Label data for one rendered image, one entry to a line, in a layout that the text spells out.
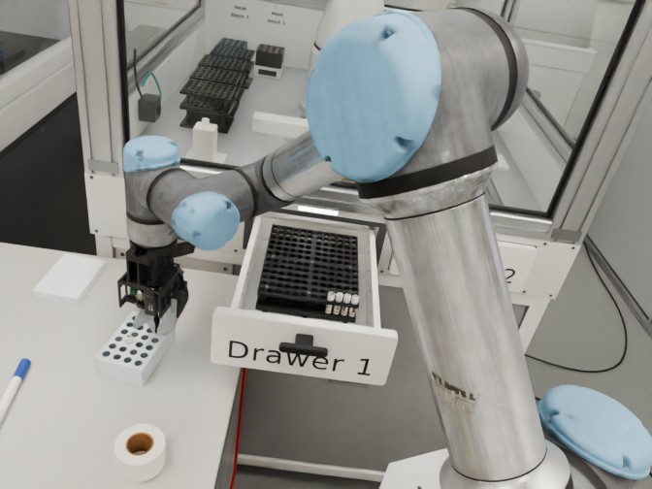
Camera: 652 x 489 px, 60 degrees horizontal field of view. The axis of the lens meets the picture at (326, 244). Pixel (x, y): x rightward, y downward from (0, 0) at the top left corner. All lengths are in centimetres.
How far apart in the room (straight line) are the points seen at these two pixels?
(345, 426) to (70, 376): 81
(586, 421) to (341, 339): 39
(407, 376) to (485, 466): 96
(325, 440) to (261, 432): 18
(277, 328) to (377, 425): 77
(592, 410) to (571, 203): 62
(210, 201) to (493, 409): 42
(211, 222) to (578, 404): 47
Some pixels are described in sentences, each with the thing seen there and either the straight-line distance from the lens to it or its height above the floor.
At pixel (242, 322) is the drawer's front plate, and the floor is 92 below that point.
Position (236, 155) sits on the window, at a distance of 113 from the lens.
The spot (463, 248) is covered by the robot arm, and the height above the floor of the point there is 129.
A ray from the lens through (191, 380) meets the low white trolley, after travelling 101.
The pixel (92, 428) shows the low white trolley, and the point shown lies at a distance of 97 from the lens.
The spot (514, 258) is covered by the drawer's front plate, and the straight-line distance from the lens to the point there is 124.
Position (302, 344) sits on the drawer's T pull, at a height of 91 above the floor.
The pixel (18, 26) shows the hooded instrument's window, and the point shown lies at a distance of 175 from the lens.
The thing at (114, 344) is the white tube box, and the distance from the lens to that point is 104.
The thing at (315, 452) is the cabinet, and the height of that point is 15.
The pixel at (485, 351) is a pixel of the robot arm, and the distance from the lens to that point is 48.
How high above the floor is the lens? 151
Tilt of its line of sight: 33 degrees down
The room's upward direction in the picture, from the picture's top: 10 degrees clockwise
